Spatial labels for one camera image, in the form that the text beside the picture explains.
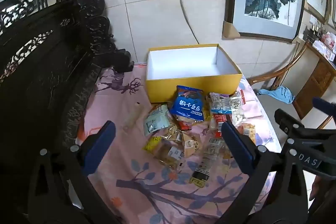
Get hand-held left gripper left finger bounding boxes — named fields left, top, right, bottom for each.
left=26, top=120, right=120, bottom=224

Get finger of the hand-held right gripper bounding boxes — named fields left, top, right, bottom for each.
left=312, top=97, right=336, bottom=119
left=274, top=109, right=315, bottom=139

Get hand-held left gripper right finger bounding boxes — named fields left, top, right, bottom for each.
left=218, top=121, right=308, bottom=224

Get cracker packet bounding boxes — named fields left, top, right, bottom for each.
left=238, top=123, right=256, bottom=144

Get clear jar with dark label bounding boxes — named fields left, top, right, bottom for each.
left=189, top=136, right=223, bottom=188

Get red snack packet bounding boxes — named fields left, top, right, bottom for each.
left=209, top=114, right=233, bottom=138

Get clear packet of white balls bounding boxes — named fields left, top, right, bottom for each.
left=230, top=91, right=247, bottom=126

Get brown triangular snack packet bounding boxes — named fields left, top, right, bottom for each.
left=181, top=132, right=204, bottom=157

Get clear packet with blue label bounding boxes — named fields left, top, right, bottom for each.
left=209, top=92, right=233, bottom=114

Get orange snack packet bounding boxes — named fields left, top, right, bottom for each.
left=175, top=116, right=200, bottom=131

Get yellow bread packet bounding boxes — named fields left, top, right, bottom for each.
left=142, top=135, right=185, bottom=170

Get grey-green snack packet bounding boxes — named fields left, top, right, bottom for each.
left=143, top=105, right=171, bottom=134

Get clear biscuit packet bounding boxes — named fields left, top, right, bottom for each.
left=163, top=122, right=184, bottom=141

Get blue snack packet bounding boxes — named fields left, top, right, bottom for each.
left=168, top=85, right=205, bottom=122

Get yellow cardboard box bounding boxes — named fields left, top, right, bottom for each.
left=146, top=43, right=242, bottom=104

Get person's right hand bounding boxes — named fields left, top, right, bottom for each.
left=309, top=176, right=325, bottom=201

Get wooden chair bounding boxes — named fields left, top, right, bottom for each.
left=247, top=42, right=336, bottom=130

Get pink printed blanket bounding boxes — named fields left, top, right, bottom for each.
left=75, top=63, right=279, bottom=224

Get blue cloth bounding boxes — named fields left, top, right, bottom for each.
left=259, top=86, right=296, bottom=104

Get wooden side table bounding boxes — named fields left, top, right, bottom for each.
left=297, top=35, right=336, bottom=114

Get white and pink boxes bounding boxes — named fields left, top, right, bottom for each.
left=312, top=32, right=336, bottom=62

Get dark carved wooden furniture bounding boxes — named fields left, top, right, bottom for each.
left=0, top=0, right=135, bottom=224

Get cardboard corner protector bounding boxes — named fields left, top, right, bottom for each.
left=222, top=21, right=240, bottom=39

